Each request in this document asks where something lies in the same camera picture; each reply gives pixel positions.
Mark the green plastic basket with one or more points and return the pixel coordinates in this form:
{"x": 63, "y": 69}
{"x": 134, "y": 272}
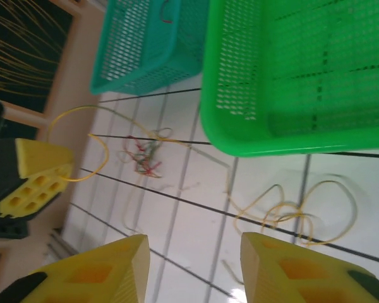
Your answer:
{"x": 287, "y": 79}

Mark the teal plastic basket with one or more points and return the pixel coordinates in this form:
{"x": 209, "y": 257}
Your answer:
{"x": 139, "y": 47}

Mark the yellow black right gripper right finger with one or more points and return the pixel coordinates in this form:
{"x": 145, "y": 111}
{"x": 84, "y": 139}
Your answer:
{"x": 303, "y": 277}

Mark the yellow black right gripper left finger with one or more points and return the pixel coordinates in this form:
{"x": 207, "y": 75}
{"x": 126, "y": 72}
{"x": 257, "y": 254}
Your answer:
{"x": 98, "y": 277}

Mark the pile of coloured rubber bands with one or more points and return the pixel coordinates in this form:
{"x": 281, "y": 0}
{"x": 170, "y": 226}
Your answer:
{"x": 150, "y": 148}

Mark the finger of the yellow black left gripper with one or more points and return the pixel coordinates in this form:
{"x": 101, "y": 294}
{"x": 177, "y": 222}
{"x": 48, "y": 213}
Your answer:
{"x": 41, "y": 156}
{"x": 34, "y": 195}

